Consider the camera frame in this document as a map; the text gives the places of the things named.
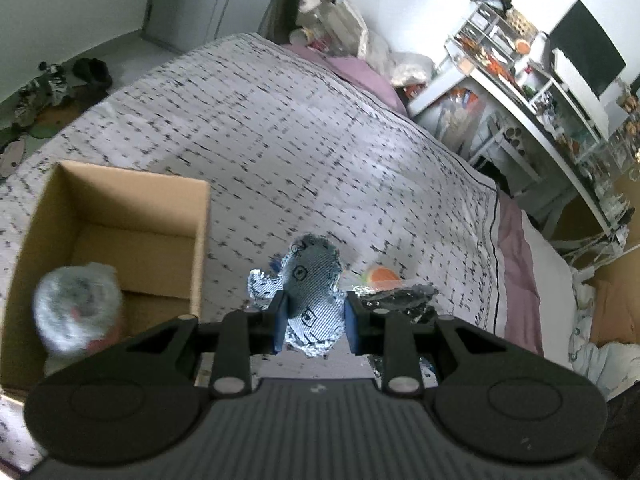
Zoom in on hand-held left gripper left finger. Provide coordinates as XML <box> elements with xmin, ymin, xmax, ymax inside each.
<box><xmin>84</xmin><ymin>292</ymin><xmax>290</xmax><ymax>397</ymax></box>

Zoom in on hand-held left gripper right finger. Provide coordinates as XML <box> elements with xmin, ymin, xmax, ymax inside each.
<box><xmin>345</xmin><ymin>292</ymin><xmax>552</xmax><ymax>397</ymax></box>

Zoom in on grey patterned plush toy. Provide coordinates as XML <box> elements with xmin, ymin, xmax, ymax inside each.
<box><xmin>247</xmin><ymin>233</ymin><xmax>349</xmax><ymax>359</ymax></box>

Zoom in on brown cardboard box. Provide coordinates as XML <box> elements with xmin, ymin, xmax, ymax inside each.
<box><xmin>0</xmin><ymin>160</ymin><xmax>212</xmax><ymax>402</ymax></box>

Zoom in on light blue plush toy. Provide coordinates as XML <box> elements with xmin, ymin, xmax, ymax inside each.
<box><xmin>32</xmin><ymin>263</ymin><xmax>124</xmax><ymax>362</ymax></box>

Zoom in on black item in plastic bag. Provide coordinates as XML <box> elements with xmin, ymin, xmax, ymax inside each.
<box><xmin>349</xmin><ymin>283</ymin><xmax>440</xmax><ymax>386</ymax></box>

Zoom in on burger squishy toy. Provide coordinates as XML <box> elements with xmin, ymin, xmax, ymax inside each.
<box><xmin>362</xmin><ymin>265</ymin><xmax>402</xmax><ymax>292</ymax></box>

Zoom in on pink bed sheet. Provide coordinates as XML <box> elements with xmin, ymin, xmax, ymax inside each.
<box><xmin>492</xmin><ymin>190</ymin><xmax>546</xmax><ymax>358</ymax></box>

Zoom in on white black patterned bedspread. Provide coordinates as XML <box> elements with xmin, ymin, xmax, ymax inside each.
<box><xmin>0</xmin><ymin>32</ymin><xmax>501</xmax><ymax>480</ymax></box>

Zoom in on pink pillow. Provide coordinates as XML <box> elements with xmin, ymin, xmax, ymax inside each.
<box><xmin>282</xmin><ymin>42</ymin><xmax>410</xmax><ymax>116</ymax></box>

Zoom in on white green crumpled cloth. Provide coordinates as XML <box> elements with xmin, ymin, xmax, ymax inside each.
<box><xmin>569</xmin><ymin>267</ymin><xmax>640</xmax><ymax>402</ymax></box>

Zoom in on white desk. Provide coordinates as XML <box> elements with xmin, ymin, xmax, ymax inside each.
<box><xmin>407</xmin><ymin>40</ymin><xmax>632</xmax><ymax>251</ymax></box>

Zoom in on pile of white plastic bags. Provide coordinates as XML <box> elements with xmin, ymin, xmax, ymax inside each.
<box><xmin>325</xmin><ymin>0</ymin><xmax>436</xmax><ymax>88</ymax></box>

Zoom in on white desk shelf riser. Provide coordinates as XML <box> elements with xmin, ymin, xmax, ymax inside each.
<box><xmin>520</xmin><ymin>60</ymin><xmax>603</xmax><ymax>166</ymax></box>

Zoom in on black slippers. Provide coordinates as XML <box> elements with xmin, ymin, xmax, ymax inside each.
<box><xmin>71</xmin><ymin>57</ymin><xmax>114</xmax><ymax>95</ymax></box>

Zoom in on clear drawer organizer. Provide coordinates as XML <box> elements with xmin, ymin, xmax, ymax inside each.
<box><xmin>444</xmin><ymin>2</ymin><xmax>507</xmax><ymax>67</ymax></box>

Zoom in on white keyboard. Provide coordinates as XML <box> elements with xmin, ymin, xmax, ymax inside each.
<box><xmin>551</xmin><ymin>48</ymin><xmax>612</xmax><ymax>135</ymax></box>

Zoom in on patterned shoes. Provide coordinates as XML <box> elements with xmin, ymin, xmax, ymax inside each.
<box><xmin>15</xmin><ymin>61</ymin><xmax>70</xmax><ymax>128</ymax></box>

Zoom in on grey door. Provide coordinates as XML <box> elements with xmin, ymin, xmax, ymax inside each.
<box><xmin>142</xmin><ymin>0</ymin><xmax>291</xmax><ymax>53</ymax></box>

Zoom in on wicker basket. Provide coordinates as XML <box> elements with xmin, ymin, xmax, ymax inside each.
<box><xmin>504</xmin><ymin>9</ymin><xmax>539</xmax><ymax>37</ymax></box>

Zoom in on black computer monitor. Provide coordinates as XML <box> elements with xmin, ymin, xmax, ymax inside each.
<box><xmin>549</xmin><ymin>0</ymin><xmax>627</xmax><ymax>102</ymax></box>

